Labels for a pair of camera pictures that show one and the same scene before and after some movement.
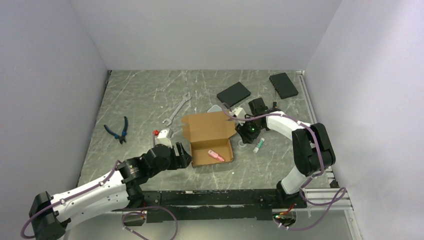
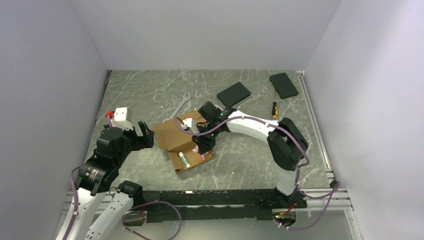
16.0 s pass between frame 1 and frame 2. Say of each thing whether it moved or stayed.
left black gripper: moved
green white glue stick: moved
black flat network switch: stayed
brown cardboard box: moved
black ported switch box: stayed
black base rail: stayed
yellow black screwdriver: stayed
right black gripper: moved
